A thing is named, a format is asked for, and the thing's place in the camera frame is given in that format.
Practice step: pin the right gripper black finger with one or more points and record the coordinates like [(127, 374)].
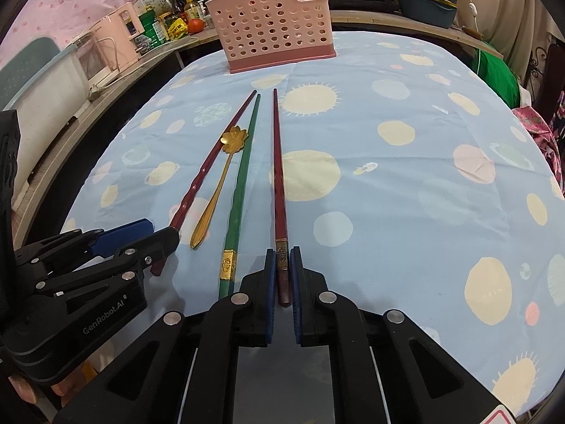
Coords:
[(137, 256)]

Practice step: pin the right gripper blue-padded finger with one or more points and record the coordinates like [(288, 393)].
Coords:
[(105, 243)]

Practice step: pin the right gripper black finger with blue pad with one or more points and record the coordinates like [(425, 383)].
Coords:
[(244, 319), (322, 318)]

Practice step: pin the dark red chopstick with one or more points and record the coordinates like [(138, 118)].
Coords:
[(281, 235), (179, 216)]

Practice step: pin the green chopstick gold band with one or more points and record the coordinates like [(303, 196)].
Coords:
[(229, 259)]

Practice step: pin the gold flower spoon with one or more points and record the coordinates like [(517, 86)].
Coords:
[(233, 141)]

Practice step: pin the blue planet-print tablecloth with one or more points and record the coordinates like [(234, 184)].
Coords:
[(409, 184)]

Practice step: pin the pink toaster appliance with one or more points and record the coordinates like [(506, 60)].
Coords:
[(107, 48)]

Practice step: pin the green white food package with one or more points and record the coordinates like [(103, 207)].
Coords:
[(154, 29)]

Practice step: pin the orange fruit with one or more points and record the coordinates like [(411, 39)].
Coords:
[(195, 26)]

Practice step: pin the yellow-capped condiment bottle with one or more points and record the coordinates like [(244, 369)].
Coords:
[(191, 10)]

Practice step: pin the pink perforated utensil basket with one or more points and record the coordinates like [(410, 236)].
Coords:
[(256, 34)]

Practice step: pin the green cloth bag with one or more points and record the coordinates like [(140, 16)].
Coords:
[(498, 76)]

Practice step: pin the dark blue planter box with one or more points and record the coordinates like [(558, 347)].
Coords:
[(440, 13)]

